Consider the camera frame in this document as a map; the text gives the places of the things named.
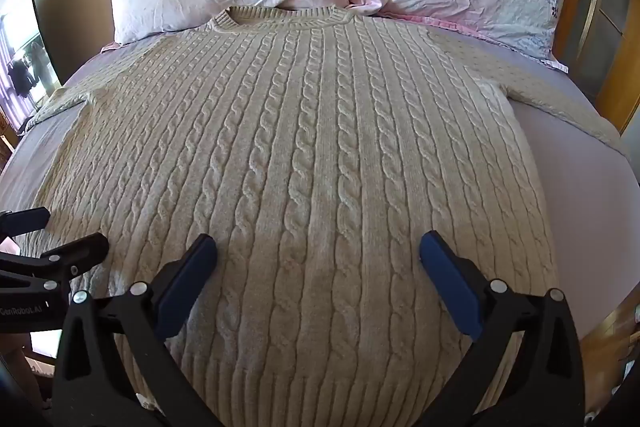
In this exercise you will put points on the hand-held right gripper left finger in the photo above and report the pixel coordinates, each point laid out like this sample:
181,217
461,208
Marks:
182,279

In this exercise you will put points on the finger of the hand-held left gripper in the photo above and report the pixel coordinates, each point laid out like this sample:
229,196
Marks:
22,221
70,252

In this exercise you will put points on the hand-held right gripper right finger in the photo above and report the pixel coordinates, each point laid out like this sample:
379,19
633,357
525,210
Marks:
450,279

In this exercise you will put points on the lavender bed sheet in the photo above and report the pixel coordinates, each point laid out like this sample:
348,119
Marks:
590,172

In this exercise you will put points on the wooden headboard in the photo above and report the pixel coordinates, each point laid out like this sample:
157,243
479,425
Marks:
607,42

